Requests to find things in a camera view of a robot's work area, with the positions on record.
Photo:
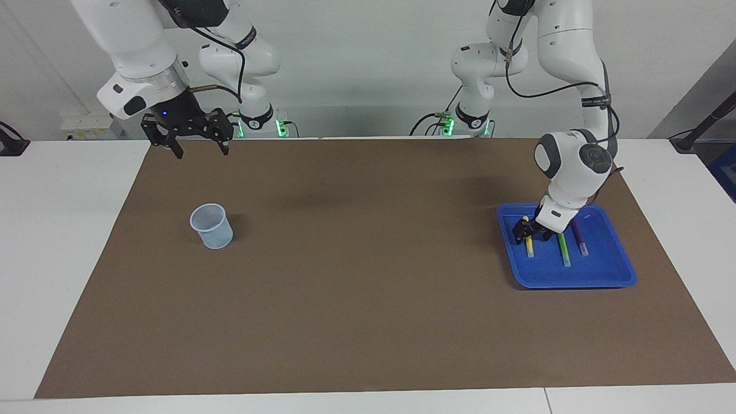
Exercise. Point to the yellow highlighter pen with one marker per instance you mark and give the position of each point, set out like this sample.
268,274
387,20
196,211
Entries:
529,248

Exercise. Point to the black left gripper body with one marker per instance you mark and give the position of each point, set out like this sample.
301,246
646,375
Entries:
549,225

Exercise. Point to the purple highlighter pen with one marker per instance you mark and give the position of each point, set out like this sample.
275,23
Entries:
579,237

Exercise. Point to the green highlighter pen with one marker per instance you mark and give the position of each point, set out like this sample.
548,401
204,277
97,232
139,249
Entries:
564,253

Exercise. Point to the black clamp base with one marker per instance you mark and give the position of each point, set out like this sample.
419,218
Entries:
11,146

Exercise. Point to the white power strip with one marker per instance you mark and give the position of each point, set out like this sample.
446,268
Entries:
89,126

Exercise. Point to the blue box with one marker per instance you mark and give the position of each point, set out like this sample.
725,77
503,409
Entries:
725,172

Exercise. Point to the brown table mat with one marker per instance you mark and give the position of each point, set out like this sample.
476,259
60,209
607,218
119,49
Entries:
368,259

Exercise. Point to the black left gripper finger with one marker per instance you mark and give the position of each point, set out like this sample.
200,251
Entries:
539,234
519,232

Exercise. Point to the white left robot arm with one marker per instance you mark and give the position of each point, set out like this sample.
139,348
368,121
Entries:
569,34

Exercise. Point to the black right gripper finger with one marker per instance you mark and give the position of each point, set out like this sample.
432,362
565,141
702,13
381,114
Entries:
158,135
223,129

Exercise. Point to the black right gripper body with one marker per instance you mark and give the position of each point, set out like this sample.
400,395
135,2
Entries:
181,118

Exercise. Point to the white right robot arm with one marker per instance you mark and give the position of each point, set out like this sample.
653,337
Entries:
132,34

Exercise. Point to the black stand pole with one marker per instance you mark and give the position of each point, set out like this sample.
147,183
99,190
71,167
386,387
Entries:
704,123

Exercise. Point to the translucent plastic cup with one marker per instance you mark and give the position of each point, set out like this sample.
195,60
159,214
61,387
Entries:
213,230

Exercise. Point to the blue plastic tray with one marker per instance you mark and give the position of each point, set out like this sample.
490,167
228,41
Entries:
598,270

